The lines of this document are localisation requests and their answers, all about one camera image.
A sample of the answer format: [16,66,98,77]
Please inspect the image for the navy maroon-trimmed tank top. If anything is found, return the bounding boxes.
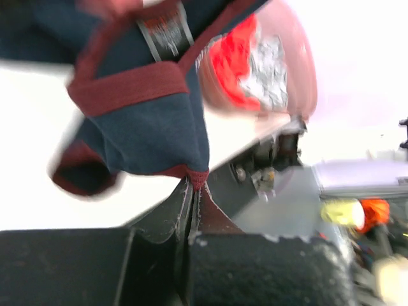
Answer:
[1,1,263,196]

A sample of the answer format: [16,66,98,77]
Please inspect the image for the red garment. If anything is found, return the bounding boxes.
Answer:
[209,14,261,112]

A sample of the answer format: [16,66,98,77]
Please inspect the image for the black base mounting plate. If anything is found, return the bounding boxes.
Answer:
[127,127,307,233]

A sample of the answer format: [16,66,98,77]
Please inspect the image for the grey garment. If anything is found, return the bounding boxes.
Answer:
[239,36,288,111]

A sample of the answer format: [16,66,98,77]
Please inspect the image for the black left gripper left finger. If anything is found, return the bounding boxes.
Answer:
[130,178,193,244]

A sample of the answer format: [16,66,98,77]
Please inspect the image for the translucent pink laundry basket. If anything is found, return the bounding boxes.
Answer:
[196,1,317,120]

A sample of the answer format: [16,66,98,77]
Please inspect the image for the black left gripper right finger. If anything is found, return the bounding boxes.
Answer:
[189,183,244,238]

